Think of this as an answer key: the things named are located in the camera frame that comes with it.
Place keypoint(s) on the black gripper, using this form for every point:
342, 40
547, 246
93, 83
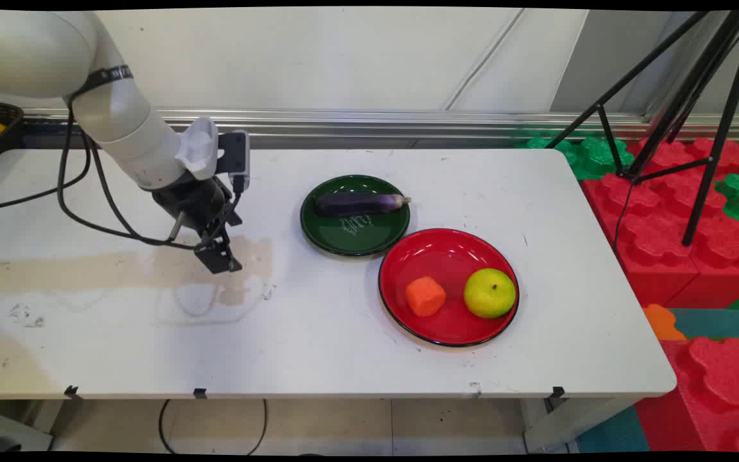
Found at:
193, 202

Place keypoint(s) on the purple toy eggplant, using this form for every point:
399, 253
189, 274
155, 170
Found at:
356, 203

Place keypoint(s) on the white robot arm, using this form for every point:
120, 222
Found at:
113, 115

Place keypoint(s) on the black table edge clip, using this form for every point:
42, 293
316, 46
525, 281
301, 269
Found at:
558, 392
200, 393
72, 391

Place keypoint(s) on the dark green plate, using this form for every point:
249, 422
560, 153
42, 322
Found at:
356, 228

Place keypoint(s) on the black mesh basket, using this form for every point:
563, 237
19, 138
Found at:
4, 128

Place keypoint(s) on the orange toy carrot piece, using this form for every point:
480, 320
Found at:
425, 296

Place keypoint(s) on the red plate black rim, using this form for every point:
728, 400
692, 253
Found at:
446, 256

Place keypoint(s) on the yellow-green toy apple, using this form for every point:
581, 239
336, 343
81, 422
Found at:
489, 293

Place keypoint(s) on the white table leg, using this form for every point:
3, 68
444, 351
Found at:
568, 423

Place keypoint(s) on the teal foam mat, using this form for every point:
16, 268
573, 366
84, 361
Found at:
716, 323
613, 433

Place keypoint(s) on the large red foam block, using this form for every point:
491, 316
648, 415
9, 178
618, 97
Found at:
664, 231

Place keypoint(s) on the orange foam piece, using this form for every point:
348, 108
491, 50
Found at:
661, 324

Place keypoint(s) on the black tripod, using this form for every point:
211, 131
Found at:
696, 96

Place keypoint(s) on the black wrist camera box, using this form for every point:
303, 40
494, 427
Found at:
235, 157

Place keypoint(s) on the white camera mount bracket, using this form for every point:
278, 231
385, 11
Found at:
197, 147

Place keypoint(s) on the aluminium wall rail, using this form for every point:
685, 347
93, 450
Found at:
376, 122

